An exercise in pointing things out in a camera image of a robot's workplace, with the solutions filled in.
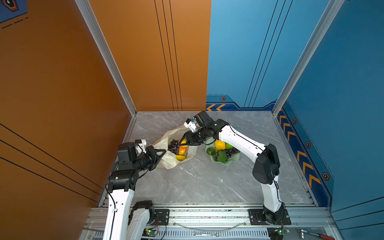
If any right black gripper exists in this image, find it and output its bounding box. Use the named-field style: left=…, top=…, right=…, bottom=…
left=178, top=127, right=209, bottom=146

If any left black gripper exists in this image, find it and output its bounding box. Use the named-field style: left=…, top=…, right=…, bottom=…
left=132, top=146, right=166, bottom=174

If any cream plastic bag orange print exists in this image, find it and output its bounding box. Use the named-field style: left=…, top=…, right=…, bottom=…
left=154, top=126, right=198, bottom=170

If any dark purple grape bunch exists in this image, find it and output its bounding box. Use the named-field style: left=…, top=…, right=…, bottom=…
left=168, top=140, right=179, bottom=155

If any yellow lemon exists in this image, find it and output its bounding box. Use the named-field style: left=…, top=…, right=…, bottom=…
left=215, top=140, right=226, bottom=151

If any yellow banana bunch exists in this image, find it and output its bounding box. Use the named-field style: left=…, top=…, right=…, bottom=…
left=176, top=155, right=187, bottom=162

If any red orange mango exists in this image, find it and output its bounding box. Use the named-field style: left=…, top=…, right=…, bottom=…
left=178, top=146, right=187, bottom=156

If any green avocado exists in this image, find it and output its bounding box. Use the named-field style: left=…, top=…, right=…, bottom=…
left=206, top=147, right=217, bottom=156

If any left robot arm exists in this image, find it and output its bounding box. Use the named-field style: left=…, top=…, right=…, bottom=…
left=103, top=140, right=169, bottom=240

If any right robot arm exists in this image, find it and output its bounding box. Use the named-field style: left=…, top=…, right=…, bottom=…
left=182, top=111, right=288, bottom=225

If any light green fruit plate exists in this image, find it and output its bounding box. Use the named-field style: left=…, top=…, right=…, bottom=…
left=205, top=138, right=241, bottom=166

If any green circuit board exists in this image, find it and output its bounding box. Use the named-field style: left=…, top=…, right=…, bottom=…
left=142, top=229, right=159, bottom=238

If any silver wrench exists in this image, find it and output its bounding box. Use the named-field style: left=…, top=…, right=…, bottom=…
left=192, top=232, right=220, bottom=238

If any small right circuit board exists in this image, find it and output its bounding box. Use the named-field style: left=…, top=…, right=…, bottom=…
left=267, top=228, right=291, bottom=240

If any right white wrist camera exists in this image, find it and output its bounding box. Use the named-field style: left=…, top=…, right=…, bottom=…
left=184, top=118, right=198, bottom=133

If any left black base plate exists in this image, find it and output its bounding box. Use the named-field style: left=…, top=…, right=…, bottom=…
left=147, top=209, right=170, bottom=226

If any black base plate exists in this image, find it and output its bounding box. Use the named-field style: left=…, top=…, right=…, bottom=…
left=248, top=207, right=292, bottom=225
left=147, top=209, right=170, bottom=226

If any aluminium rail frame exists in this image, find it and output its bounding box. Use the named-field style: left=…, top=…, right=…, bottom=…
left=81, top=204, right=342, bottom=240

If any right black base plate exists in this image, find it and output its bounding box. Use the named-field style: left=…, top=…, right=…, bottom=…
left=248, top=207, right=292, bottom=225

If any red handled tool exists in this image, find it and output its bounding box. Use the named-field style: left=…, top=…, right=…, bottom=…
left=298, top=229, right=335, bottom=240

